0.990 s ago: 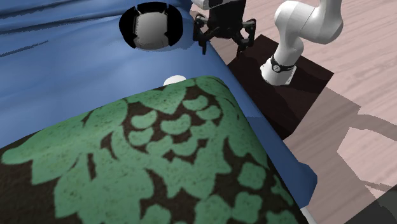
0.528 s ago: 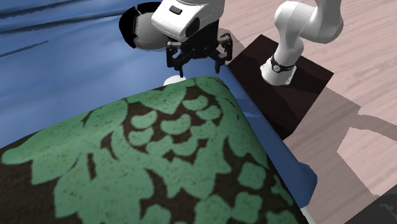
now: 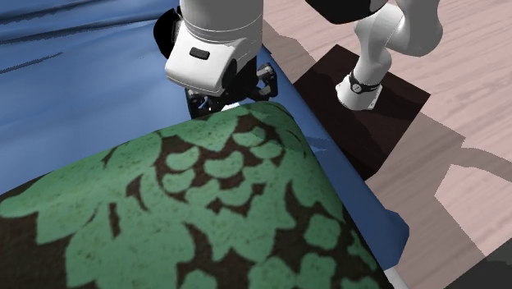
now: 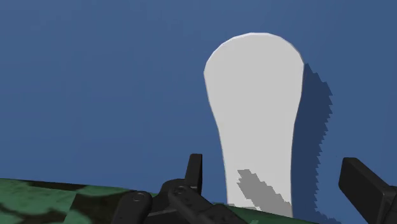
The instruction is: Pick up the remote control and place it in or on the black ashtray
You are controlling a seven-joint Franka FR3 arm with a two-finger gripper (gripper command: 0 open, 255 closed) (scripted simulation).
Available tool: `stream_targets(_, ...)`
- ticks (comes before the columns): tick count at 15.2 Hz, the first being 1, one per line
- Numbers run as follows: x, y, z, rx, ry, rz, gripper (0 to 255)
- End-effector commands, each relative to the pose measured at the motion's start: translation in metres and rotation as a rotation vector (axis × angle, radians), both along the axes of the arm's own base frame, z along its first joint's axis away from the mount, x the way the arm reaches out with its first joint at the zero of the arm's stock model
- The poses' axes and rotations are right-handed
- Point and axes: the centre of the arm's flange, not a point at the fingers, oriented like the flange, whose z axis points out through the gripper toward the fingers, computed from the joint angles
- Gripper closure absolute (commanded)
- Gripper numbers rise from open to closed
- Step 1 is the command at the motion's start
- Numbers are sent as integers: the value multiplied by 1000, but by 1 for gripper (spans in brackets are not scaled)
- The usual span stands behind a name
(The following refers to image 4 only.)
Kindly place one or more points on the green patterned robot stand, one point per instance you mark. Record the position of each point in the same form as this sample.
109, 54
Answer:
46, 201

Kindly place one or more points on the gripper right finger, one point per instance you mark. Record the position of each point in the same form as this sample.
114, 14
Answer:
366, 189

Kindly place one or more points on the white rounded oblong object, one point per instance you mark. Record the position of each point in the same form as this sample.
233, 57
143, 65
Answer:
254, 108

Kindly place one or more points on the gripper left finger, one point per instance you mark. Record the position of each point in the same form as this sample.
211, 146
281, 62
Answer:
186, 201

